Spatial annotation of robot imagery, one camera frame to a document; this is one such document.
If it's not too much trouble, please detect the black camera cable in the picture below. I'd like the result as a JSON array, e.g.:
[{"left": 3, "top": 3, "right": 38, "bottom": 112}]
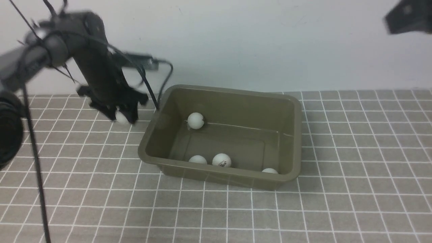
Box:
[{"left": 154, "top": 59, "right": 173, "bottom": 110}]

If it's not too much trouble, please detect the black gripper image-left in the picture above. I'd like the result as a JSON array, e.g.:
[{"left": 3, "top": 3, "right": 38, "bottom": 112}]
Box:
[{"left": 73, "top": 45, "right": 149, "bottom": 125}]

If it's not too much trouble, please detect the olive green plastic bin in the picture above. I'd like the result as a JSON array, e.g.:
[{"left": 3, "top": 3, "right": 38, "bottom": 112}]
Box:
[{"left": 137, "top": 85, "right": 302, "bottom": 191}]

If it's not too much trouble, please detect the white ball with logo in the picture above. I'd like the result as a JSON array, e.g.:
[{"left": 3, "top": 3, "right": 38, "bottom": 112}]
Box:
[{"left": 212, "top": 153, "right": 232, "bottom": 167}]

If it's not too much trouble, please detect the grey black robot arm left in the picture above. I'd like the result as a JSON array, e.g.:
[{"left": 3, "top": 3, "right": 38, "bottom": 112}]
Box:
[{"left": 0, "top": 11, "right": 149, "bottom": 168}]

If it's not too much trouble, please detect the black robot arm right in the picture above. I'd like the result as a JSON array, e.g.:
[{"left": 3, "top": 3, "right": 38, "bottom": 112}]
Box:
[{"left": 384, "top": 0, "right": 432, "bottom": 34}]

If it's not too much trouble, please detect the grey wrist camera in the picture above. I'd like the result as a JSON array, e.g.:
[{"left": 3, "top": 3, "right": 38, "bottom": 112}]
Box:
[{"left": 111, "top": 53, "right": 159, "bottom": 71}]

